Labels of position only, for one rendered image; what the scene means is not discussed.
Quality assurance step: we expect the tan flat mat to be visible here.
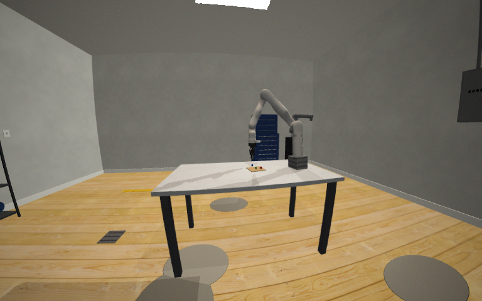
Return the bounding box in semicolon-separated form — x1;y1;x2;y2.
246;166;266;172

